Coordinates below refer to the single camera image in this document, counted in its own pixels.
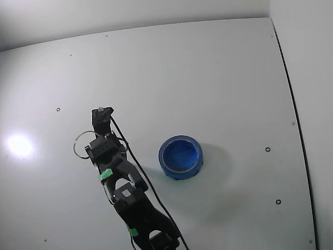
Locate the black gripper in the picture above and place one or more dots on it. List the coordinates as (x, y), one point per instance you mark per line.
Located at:
(100, 123)

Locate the green tape strip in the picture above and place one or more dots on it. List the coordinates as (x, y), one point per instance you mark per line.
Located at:
(132, 231)
(105, 174)

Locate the blue masking tape roll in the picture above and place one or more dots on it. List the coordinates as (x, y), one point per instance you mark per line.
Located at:
(182, 156)

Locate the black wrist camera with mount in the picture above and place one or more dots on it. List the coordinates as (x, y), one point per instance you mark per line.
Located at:
(100, 122)

